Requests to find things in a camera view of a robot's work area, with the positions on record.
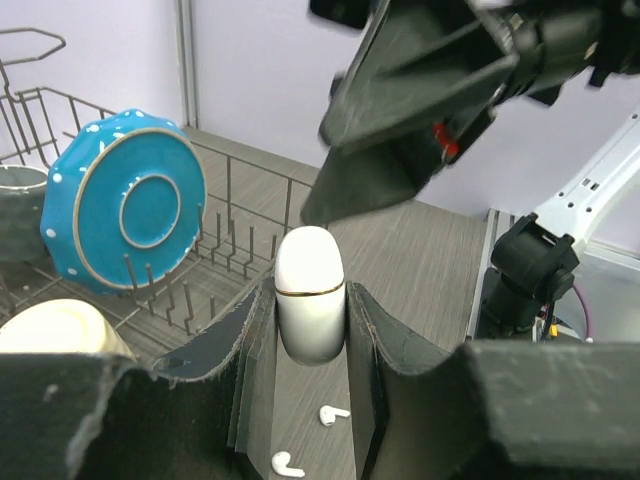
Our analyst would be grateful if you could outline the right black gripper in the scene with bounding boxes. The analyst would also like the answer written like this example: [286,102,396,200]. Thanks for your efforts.
[318,0,606,166]

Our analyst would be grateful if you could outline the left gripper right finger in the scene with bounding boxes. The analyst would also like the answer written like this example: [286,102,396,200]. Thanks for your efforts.
[346,282,639,479]

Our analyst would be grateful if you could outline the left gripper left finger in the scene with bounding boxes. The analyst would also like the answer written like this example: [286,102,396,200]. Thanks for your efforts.
[1,279,277,479]

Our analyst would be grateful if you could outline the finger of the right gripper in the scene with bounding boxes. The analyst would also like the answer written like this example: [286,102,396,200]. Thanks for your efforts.
[300,127,450,225]

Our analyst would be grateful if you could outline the white earbud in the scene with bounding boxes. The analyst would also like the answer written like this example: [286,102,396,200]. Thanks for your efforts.
[318,405,351,427]
[271,451,305,478]

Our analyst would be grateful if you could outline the white charging case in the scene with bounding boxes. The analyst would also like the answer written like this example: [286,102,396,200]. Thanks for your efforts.
[274,226,346,366]

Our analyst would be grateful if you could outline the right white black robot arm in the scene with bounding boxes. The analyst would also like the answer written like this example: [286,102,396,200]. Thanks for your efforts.
[301,1,639,341]

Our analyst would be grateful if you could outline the cream white mug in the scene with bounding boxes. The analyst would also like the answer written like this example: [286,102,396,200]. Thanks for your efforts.
[1,298,136,359]

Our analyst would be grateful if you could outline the blue plate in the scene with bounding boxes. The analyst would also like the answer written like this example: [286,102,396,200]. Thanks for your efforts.
[40,108,207,294]

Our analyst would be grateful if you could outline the grey mug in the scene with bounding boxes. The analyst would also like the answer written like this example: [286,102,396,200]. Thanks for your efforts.
[1,165,48,263]

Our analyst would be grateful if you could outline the grey wire dish rack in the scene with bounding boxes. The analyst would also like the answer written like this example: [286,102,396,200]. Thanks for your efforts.
[0,27,321,351]

